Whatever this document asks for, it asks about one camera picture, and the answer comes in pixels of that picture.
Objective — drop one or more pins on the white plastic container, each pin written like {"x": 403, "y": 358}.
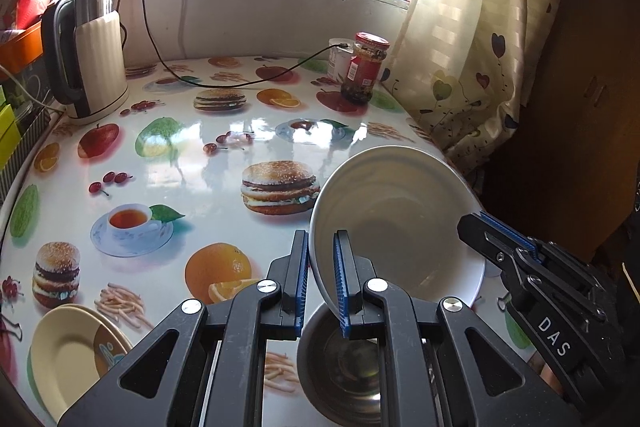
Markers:
{"x": 337, "y": 62}

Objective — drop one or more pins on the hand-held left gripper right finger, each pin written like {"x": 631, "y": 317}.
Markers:
{"x": 341, "y": 287}

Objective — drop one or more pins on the orange box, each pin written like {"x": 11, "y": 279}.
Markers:
{"x": 20, "y": 49}

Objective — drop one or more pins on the zigzag patterned tray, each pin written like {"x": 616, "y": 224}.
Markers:
{"x": 25, "y": 157}

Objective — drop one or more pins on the large green box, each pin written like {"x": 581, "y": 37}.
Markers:
{"x": 9, "y": 137}

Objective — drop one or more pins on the brown wooden cabinet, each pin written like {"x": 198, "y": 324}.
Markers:
{"x": 590, "y": 57}

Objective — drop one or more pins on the white electric kettle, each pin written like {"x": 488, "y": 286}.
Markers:
{"x": 95, "y": 52}

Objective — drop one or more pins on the white bowl with blue band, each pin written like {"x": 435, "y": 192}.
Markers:
{"x": 400, "y": 217}

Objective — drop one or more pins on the red-lid sauce jar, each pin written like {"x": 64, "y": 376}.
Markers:
{"x": 362, "y": 72}

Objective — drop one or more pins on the cream heart-print curtain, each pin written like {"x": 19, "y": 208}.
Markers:
{"x": 475, "y": 32}

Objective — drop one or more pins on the stainless steel bowl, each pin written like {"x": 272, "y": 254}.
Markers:
{"x": 345, "y": 372}

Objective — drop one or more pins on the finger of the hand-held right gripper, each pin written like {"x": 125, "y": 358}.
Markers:
{"x": 515, "y": 229}
{"x": 492, "y": 247}

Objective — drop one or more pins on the white kettle base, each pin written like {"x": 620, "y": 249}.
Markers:
{"x": 100, "y": 114}

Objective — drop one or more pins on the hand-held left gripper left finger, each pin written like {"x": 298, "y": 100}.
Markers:
{"x": 300, "y": 277}

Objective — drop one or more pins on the food print tablecloth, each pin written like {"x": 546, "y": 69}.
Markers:
{"x": 200, "y": 187}

